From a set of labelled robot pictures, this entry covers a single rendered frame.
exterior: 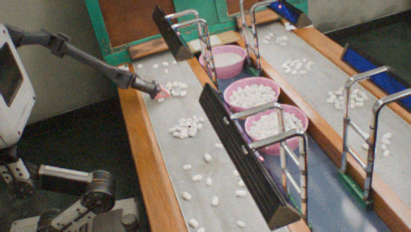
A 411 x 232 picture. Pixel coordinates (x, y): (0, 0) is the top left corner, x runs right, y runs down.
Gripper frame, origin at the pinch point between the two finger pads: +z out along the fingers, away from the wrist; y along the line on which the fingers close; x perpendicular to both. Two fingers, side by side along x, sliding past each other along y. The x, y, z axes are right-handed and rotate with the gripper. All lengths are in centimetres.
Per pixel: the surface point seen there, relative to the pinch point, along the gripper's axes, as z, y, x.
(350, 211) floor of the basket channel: 38, -98, -21
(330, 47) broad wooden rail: 70, -1, -60
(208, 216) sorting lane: -2, -83, 5
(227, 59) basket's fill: 32.3, 25.1, -23.8
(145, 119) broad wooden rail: -10.8, -15.2, 9.4
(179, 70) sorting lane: 10.2, 26.9, -6.2
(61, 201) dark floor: -17, 38, 114
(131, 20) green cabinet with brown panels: -21, 55, -15
